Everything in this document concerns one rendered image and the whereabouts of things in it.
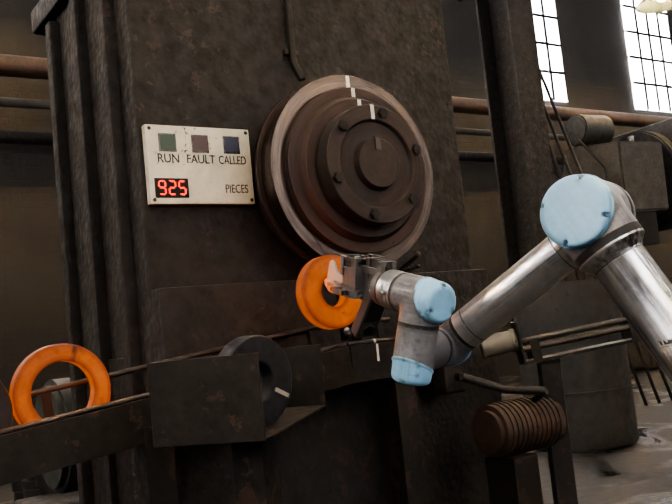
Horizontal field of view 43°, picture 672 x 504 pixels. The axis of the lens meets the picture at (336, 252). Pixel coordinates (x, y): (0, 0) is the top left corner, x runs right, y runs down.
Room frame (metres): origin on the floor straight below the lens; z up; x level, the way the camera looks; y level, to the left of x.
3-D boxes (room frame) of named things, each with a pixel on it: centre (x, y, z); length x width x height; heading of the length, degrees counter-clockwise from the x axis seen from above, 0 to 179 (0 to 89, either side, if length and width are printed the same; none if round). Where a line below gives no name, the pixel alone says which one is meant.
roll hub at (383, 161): (1.95, -0.11, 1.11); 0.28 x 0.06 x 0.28; 124
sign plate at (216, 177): (1.92, 0.29, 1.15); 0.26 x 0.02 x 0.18; 124
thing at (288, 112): (2.03, -0.05, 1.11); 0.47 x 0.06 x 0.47; 124
